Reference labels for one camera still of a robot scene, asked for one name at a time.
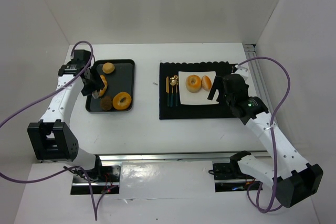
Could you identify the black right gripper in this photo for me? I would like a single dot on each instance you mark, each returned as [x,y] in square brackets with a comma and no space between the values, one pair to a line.
[222,87]

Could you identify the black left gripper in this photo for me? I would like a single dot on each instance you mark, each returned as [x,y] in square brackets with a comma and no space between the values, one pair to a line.
[91,84]

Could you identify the orange bread roll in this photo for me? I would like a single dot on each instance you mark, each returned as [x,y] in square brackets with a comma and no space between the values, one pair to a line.
[101,92]

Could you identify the sesame bun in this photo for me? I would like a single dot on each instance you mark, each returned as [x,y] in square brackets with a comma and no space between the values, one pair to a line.
[206,83]

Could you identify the light glazed bagel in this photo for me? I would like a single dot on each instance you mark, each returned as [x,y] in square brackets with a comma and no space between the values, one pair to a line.
[193,83]

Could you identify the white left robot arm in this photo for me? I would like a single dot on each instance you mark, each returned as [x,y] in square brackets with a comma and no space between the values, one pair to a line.
[51,137]

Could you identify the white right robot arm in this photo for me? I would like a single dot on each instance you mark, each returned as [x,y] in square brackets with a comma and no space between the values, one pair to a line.
[291,177]

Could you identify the dark brown round bread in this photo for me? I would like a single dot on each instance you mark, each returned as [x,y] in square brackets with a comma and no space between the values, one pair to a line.
[106,103]

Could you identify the plain round bun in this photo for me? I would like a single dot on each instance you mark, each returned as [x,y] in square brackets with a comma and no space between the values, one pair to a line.
[108,68]

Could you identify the white square plate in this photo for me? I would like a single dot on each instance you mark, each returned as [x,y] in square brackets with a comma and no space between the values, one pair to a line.
[198,98]

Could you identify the black food tray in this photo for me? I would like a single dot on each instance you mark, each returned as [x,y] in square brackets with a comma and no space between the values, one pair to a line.
[121,79]

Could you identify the orange glazed bagel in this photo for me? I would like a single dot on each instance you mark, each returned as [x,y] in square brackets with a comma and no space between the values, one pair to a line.
[121,101]

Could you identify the black scalloped placemat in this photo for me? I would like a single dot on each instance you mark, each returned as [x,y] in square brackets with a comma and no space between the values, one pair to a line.
[191,111]

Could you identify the gold fork teal handle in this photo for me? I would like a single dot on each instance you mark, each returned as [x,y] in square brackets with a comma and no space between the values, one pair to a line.
[176,91]

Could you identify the aluminium corner frame rail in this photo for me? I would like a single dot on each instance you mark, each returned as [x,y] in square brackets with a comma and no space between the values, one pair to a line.
[250,52]

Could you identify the gold knife teal handle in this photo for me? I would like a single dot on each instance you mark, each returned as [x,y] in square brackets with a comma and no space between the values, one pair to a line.
[167,89]

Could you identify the aluminium mounting rail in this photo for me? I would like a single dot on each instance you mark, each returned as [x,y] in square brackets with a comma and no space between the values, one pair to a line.
[166,157]

